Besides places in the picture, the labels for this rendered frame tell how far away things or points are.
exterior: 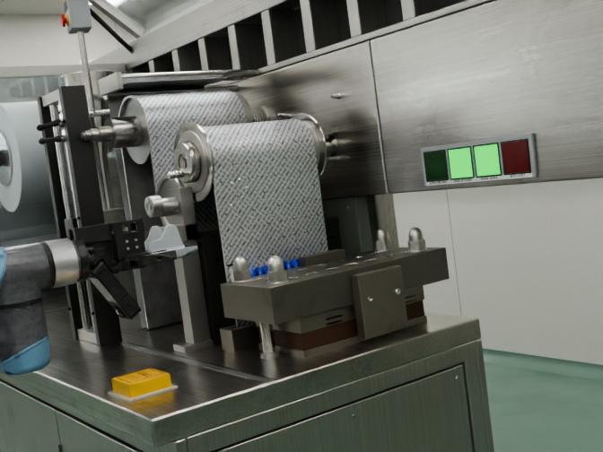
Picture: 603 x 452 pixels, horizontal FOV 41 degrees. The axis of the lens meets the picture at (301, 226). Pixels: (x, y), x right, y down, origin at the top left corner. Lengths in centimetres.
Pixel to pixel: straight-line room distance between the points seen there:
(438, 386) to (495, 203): 309
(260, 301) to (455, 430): 44
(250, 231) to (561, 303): 300
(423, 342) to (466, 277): 331
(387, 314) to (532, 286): 305
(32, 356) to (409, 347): 61
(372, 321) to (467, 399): 25
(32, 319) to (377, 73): 77
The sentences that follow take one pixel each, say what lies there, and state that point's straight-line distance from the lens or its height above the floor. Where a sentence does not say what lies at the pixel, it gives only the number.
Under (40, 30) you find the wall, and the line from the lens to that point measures 738.
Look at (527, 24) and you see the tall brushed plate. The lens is 133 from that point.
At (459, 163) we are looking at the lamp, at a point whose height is 118.
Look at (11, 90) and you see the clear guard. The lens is 243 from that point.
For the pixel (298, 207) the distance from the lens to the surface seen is 155.
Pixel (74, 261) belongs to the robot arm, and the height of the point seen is 111.
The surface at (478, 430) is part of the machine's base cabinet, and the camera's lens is 155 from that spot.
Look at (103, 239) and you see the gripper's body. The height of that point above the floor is 114.
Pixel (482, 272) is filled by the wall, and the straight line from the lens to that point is 463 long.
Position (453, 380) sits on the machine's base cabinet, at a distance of 148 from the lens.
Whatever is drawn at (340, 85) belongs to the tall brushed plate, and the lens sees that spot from 166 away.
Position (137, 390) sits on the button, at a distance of 126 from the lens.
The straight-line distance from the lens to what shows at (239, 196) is 148.
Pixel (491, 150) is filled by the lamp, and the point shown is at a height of 120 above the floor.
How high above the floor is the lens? 121
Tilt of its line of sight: 4 degrees down
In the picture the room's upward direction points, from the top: 7 degrees counter-clockwise
